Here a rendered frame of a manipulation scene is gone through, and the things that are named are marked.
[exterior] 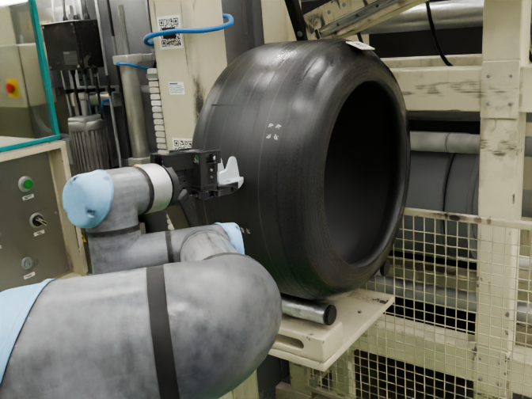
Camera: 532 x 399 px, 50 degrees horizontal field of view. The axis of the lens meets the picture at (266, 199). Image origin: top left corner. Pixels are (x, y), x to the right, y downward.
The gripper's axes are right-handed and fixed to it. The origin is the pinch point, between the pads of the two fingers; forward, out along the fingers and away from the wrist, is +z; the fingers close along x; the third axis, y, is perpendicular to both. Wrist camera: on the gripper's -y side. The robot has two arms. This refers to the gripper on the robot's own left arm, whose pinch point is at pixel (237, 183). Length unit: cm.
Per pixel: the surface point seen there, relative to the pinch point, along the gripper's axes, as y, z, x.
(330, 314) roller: -30.1, 19.2, -9.5
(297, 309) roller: -30.1, 17.8, -1.9
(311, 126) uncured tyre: 10.4, 8.0, -11.2
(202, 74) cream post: 21.0, 21.9, 27.6
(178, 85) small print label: 18.3, 19.5, 33.3
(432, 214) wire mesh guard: -16, 65, -15
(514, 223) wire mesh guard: -16, 65, -35
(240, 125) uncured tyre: 10.4, 3.9, 2.2
